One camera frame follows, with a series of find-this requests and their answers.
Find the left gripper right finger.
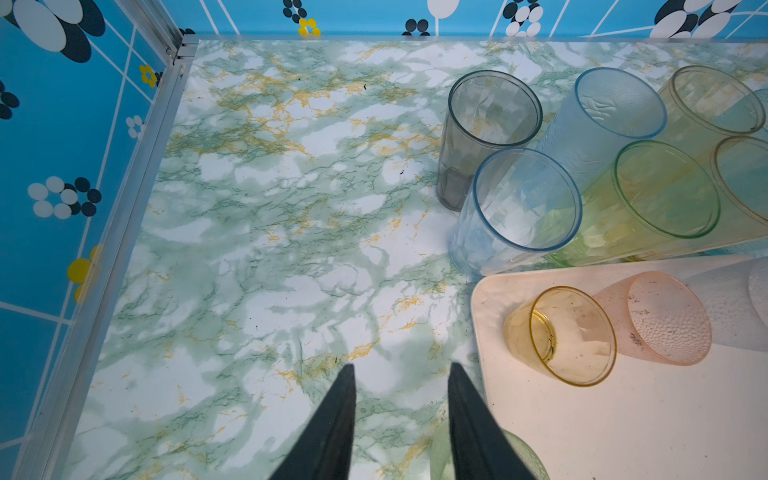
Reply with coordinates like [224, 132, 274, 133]
[448, 362, 534, 479]

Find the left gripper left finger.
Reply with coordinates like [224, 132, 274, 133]
[271, 364, 356, 479]

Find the short green cup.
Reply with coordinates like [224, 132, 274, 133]
[430, 420, 549, 480]

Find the short yellow cup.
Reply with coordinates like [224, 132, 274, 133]
[502, 286, 618, 387]

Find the short pink textured cup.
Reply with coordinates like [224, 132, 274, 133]
[595, 271, 713, 366]

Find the short clear frosted cup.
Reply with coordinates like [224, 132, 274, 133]
[684, 258, 767, 352]

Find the beige plastic tray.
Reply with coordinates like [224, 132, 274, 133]
[471, 255, 767, 479]

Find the tall light blue faceted tumbler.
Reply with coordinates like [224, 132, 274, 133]
[449, 148, 583, 280]

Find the tall green tumbler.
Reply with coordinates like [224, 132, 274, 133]
[546, 140, 721, 267]

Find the tall grey tumbler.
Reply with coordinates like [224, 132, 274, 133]
[437, 70, 543, 211]

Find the tall frosted blue tumbler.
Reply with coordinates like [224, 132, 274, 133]
[536, 67, 667, 192]

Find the tall amber tumbler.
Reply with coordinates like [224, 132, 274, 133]
[627, 136, 767, 261]

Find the tall yellow-olive tumbler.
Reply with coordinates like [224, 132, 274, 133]
[655, 65, 766, 162]

